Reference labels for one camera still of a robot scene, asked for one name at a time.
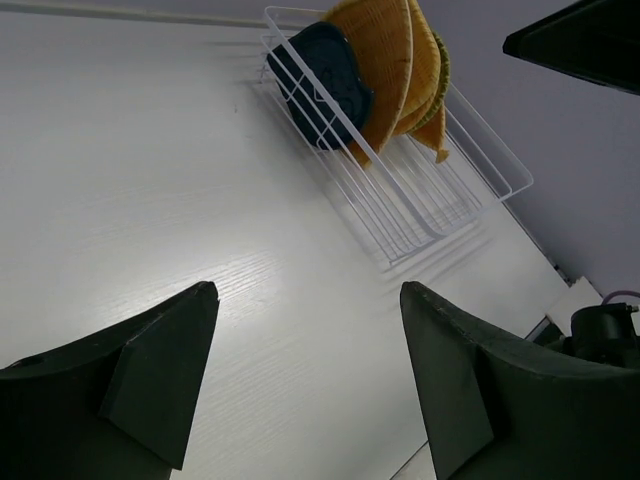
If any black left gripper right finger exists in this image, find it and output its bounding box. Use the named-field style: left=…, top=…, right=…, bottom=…
left=400, top=282, right=639, bottom=479

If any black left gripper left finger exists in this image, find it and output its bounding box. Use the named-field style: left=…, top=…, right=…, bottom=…
left=1, top=281, right=219, bottom=479

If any small orange woven plate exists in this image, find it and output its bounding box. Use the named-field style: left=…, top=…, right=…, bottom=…
left=409, top=105, right=449, bottom=164

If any square orange woven plate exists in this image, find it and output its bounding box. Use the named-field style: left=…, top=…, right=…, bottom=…
left=394, top=1, right=441, bottom=134

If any triangular orange woven plate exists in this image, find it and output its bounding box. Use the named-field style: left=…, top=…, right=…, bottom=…
left=323, top=0, right=413, bottom=154

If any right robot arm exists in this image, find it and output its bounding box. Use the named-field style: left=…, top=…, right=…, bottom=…
left=502, top=0, right=639, bottom=95

